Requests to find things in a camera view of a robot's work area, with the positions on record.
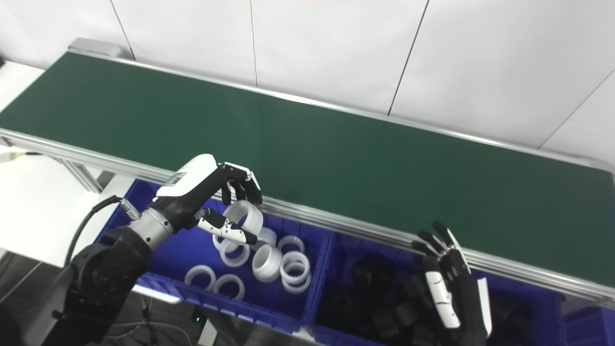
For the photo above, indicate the black cylindrical part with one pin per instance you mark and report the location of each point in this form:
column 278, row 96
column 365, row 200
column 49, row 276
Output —
column 343, row 302
column 408, row 313
column 384, row 323
column 367, row 275

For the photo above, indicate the blue bin with black parts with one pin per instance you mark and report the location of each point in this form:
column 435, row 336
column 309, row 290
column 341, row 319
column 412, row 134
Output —
column 523, row 307

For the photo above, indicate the blue bin with white rings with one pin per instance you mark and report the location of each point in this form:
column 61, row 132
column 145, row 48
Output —
column 187, row 254

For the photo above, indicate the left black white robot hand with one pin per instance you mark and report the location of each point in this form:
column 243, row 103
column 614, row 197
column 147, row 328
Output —
column 187, row 185

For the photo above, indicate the green conveyor belt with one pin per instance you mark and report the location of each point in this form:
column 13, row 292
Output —
column 336, row 223
column 288, row 144

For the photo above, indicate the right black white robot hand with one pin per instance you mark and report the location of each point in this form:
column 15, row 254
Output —
column 461, row 298

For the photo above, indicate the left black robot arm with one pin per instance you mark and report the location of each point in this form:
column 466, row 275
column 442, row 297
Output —
column 105, row 269

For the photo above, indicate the aluminium conveyor leg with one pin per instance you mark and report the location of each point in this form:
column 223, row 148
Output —
column 84, row 175

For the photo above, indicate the empty blue bin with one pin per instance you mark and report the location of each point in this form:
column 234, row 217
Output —
column 591, row 327

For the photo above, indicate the grey conveyor end housing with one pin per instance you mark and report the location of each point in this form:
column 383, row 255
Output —
column 96, row 48

